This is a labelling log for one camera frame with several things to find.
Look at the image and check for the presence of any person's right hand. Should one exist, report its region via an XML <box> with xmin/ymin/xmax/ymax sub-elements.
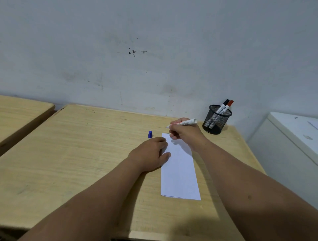
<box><xmin>169</xmin><ymin>118</ymin><xmax>208</xmax><ymax>152</ymax></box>

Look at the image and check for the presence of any person's left hand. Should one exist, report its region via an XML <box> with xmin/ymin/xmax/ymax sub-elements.
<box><xmin>127</xmin><ymin>137</ymin><xmax>171</xmax><ymax>173</ymax></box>

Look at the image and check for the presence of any white marker pen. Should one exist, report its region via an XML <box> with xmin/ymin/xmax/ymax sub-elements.
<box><xmin>166</xmin><ymin>119</ymin><xmax>198</xmax><ymax>129</ymax></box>

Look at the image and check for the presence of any white paper sheet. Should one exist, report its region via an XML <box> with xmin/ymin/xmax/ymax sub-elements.
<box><xmin>160</xmin><ymin>133</ymin><xmax>201</xmax><ymax>201</ymax></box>

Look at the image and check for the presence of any person's left forearm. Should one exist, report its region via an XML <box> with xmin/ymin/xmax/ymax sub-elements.
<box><xmin>17</xmin><ymin>157</ymin><xmax>145</xmax><ymax>241</ymax></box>

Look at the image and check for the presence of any person's right forearm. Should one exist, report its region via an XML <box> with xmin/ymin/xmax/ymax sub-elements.
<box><xmin>192</xmin><ymin>139</ymin><xmax>318</xmax><ymax>241</ymax></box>

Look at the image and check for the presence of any black mesh pen holder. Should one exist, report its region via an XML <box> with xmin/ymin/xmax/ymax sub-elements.
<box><xmin>202</xmin><ymin>104</ymin><xmax>233</xmax><ymax>135</ymax></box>

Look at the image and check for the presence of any white marker with black cap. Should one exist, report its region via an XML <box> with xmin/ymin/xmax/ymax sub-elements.
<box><xmin>204</xmin><ymin>99</ymin><xmax>230</xmax><ymax>127</ymax></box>

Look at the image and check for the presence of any white marker with red cap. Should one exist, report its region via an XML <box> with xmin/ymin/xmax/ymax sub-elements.
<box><xmin>208</xmin><ymin>100</ymin><xmax>234</xmax><ymax>129</ymax></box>

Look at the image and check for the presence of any white cabinet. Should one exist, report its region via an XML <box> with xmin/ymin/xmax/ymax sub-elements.
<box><xmin>247</xmin><ymin>112</ymin><xmax>318</xmax><ymax>210</ymax></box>

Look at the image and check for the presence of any light wooden desk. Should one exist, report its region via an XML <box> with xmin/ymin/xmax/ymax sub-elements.
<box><xmin>0</xmin><ymin>95</ymin><xmax>55</xmax><ymax>157</ymax></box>

